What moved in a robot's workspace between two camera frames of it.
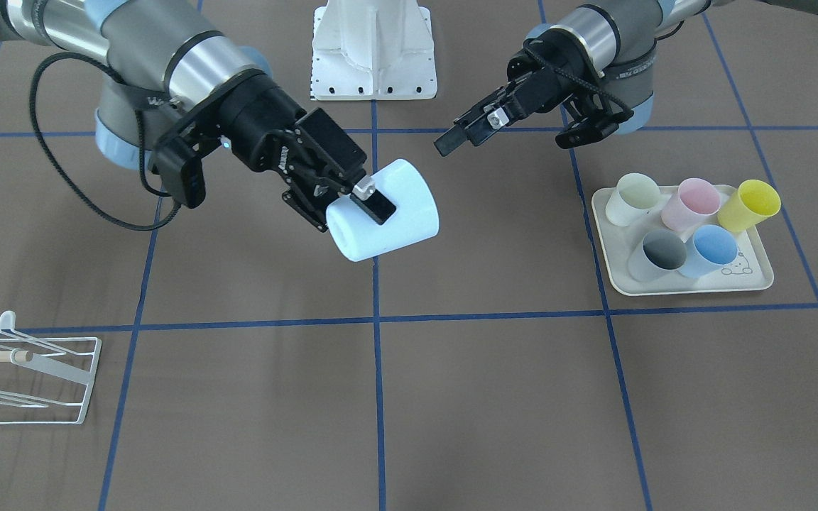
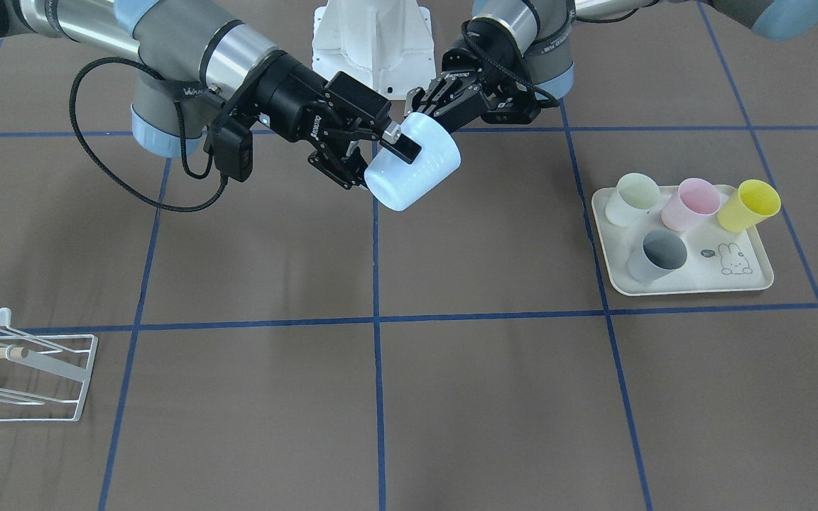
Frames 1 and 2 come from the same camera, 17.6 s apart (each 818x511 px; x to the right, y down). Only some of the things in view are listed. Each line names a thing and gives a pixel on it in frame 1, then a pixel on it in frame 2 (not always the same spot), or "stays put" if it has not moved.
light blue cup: [711, 247] to [395, 184]
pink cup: [695, 202] stays put
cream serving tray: [750, 268] stays put
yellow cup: [755, 201] stays put
